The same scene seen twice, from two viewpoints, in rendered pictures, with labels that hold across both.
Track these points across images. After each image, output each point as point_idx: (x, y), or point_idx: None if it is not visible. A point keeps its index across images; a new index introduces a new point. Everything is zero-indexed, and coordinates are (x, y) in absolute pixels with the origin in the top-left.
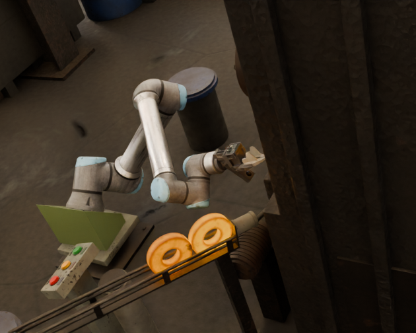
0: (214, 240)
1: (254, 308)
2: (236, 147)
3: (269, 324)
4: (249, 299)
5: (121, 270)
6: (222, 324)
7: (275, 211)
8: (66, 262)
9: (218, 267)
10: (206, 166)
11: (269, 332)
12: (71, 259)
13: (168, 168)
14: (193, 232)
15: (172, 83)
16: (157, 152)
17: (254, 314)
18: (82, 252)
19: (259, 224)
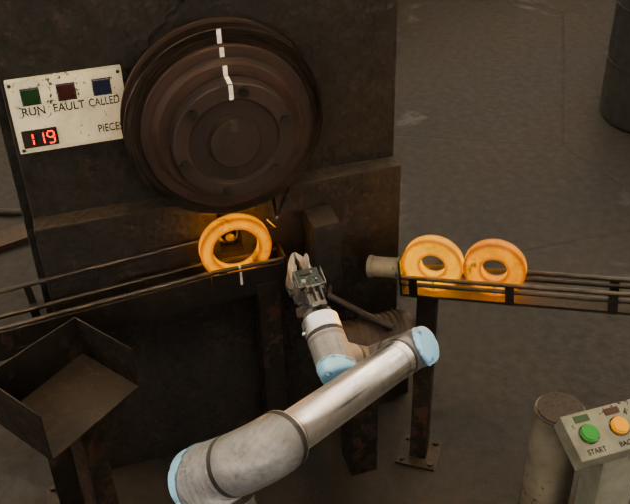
0: (431, 272)
1: (374, 486)
2: (304, 270)
3: (380, 457)
4: (366, 500)
5: (539, 408)
6: (425, 503)
7: (393, 158)
8: (617, 423)
9: (435, 318)
10: (340, 322)
11: (390, 451)
12: (605, 430)
13: (387, 344)
14: (455, 245)
15: (196, 447)
16: (377, 358)
17: (382, 480)
18: (585, 415)
19: (344, 322)
